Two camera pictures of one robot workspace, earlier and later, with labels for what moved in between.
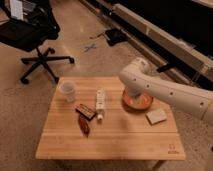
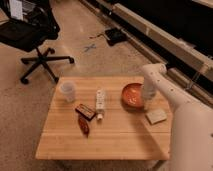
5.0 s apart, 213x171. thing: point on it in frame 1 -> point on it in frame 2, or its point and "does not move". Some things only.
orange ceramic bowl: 136,102 does not move
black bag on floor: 115,36 does not move
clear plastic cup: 68,88 does not move
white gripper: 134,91 -> 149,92
